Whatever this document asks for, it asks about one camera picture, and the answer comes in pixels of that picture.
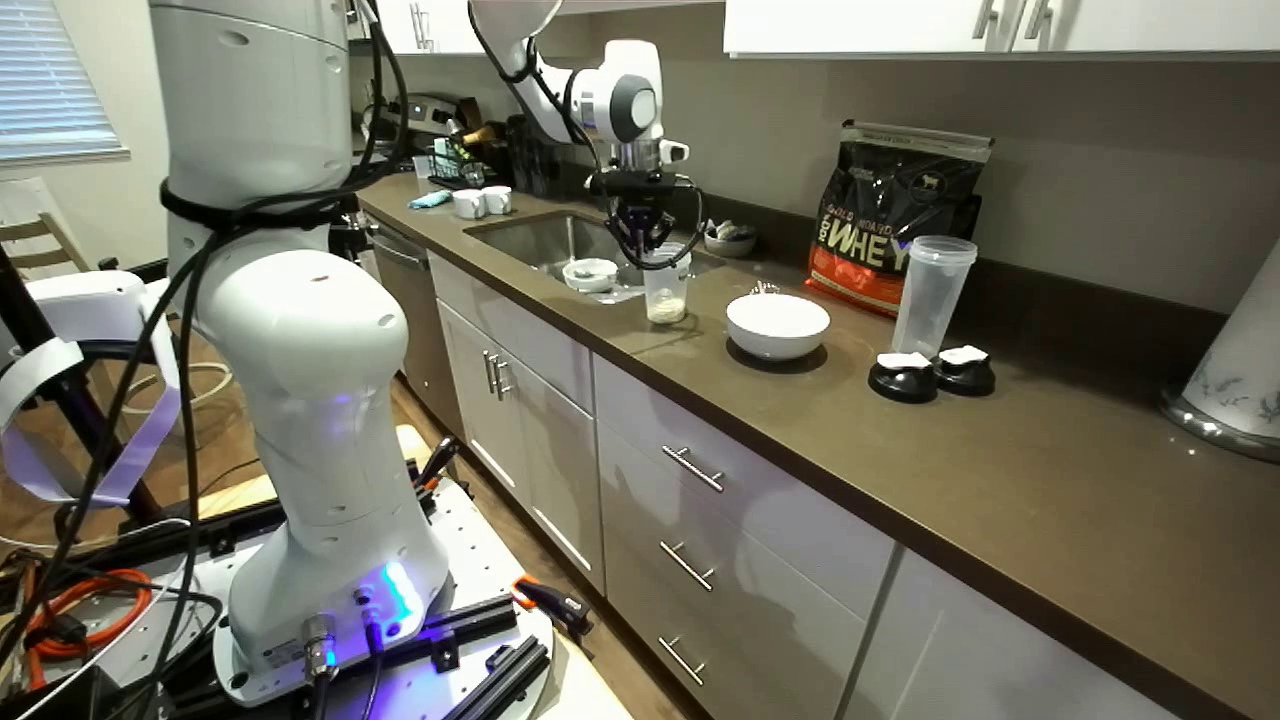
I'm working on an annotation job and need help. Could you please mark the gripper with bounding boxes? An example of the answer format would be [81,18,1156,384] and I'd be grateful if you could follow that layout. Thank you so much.
[606,190,679,261]

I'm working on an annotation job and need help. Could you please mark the small clear bottle with powder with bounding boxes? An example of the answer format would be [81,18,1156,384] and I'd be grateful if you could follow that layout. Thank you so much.
[642,248,692,326]

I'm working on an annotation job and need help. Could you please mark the tall clear shaker bottle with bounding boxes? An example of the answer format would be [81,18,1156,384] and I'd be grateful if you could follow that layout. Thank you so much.
[890,236,979,360]

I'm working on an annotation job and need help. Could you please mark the small white bowl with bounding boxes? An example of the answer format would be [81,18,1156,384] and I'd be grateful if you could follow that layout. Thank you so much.
[562,257,620,294]

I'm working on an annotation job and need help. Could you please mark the small dish with sponge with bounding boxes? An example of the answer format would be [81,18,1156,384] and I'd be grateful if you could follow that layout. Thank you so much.
[702,221,758,260]

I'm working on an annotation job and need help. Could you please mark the steel sink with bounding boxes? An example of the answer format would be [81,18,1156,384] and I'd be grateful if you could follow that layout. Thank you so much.
[464,210,725,305]

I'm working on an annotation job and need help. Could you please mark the dark bottles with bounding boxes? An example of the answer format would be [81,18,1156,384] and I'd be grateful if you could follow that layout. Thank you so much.
[503,113,563,198]

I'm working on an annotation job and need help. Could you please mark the dish rack with utensils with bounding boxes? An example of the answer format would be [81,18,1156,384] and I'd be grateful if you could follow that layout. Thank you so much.
[429,122,497,191]

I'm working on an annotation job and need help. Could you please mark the black protein powder bag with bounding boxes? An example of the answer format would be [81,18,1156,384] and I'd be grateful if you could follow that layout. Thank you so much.
[805,120,995,318]

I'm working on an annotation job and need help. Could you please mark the dishwasher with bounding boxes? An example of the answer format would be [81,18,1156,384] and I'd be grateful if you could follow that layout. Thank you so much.
[360,214,467,438]

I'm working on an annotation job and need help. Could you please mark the silver kitchen appliance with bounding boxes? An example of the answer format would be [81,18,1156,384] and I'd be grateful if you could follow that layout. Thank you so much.
[362,92,463,158]

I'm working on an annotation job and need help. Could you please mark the white cabinet door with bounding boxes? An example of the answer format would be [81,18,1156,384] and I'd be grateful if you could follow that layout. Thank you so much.
[840,546,1186,720]
[436,298,528,513]
[498,352,608,595]

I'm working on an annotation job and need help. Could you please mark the black lid with white top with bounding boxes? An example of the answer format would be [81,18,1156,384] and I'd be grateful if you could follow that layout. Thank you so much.
[933,345,998,398]
[867,351,939,405]

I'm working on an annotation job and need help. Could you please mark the orange and black clamp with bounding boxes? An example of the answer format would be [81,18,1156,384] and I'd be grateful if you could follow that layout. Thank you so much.
[413,434,463,498]
[511,574,595,638]

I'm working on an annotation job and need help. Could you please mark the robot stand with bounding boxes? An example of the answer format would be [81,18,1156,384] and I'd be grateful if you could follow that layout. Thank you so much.
[0,424,635,720]

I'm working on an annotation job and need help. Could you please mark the white headset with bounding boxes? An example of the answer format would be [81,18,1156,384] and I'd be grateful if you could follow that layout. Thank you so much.
[0,269,188,508]

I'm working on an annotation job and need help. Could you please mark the wooden chair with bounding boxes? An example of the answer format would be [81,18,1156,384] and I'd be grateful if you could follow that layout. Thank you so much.
[0,177,93,283]

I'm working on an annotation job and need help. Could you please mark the window blind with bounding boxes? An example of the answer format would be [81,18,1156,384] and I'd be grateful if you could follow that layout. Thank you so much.
[0,0,131,167]

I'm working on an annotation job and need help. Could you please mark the paper towel roll on holder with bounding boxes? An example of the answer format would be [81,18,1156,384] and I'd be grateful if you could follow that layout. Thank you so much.
[1160,238,1280,463]

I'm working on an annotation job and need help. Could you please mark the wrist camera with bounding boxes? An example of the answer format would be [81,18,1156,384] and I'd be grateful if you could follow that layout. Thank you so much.
[586,170,701,198]

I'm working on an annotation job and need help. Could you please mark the drawer handle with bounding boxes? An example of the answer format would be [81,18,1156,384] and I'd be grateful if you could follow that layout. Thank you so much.
[658,540,717,592]
[657,635,707,688]
[661,444,726,494]

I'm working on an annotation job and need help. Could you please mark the white wall cabinet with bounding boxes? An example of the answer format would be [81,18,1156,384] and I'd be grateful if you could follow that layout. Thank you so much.
[346,0,493,57]
[722,0,1280,61]

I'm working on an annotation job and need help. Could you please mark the orange cable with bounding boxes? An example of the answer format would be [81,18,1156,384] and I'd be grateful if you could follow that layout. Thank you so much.
[22,567,155,693]

